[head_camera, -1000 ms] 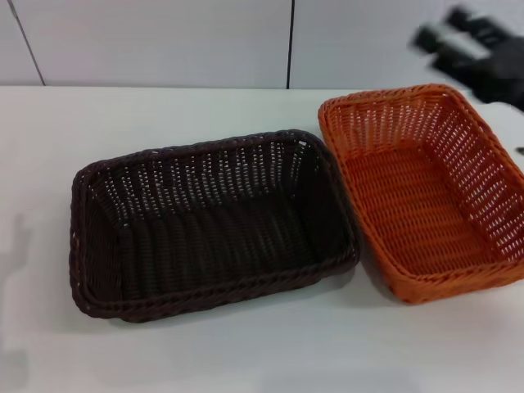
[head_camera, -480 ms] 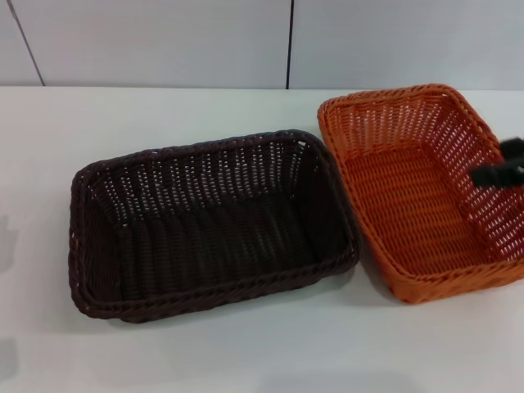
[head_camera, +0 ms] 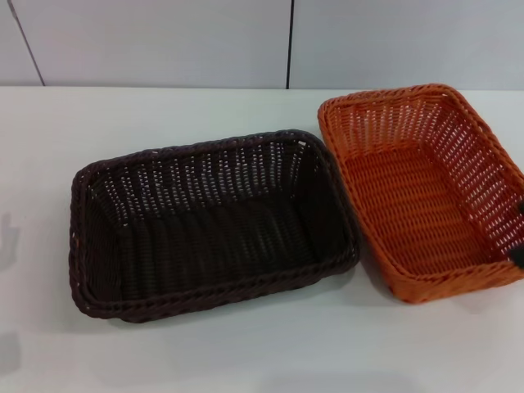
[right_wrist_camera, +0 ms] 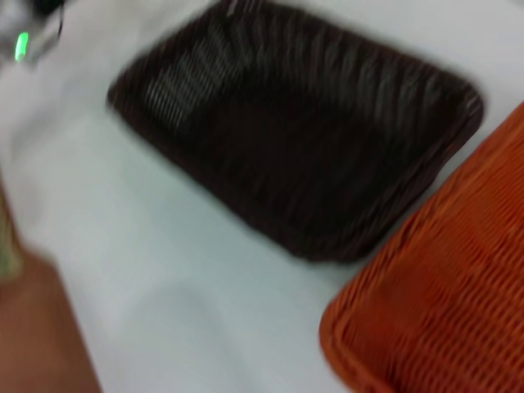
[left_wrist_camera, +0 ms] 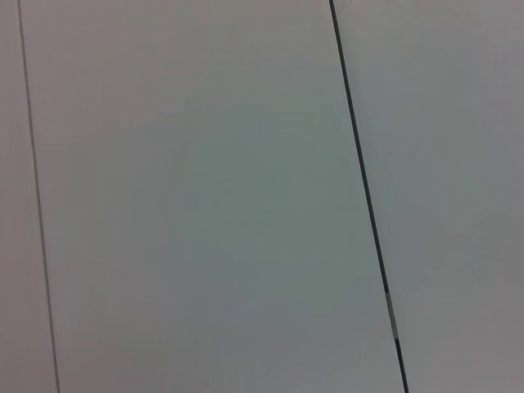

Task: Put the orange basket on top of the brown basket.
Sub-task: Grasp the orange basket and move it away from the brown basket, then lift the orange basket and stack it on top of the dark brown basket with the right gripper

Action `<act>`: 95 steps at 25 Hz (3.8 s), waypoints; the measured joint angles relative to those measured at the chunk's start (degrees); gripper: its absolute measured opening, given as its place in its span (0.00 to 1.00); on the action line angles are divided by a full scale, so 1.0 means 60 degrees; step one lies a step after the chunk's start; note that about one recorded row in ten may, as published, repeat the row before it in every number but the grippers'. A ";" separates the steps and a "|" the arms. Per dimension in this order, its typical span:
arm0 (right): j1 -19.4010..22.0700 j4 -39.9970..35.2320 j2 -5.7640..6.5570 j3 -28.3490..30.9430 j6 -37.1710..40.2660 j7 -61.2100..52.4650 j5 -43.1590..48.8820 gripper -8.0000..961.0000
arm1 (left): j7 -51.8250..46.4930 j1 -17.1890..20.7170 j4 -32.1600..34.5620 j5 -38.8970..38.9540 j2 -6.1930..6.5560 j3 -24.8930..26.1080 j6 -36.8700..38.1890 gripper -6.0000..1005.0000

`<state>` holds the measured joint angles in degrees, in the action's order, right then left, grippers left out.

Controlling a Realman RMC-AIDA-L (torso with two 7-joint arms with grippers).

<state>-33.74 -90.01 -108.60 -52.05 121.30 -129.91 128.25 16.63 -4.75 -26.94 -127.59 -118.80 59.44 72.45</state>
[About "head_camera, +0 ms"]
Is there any dark brown woven basket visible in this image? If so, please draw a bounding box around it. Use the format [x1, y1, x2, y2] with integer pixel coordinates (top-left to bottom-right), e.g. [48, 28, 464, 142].
[69, 129, 363, 325]

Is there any orange-yellow woven basket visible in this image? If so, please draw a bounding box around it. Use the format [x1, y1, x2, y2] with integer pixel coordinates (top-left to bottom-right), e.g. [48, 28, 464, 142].
[317, 83, 524, 306]

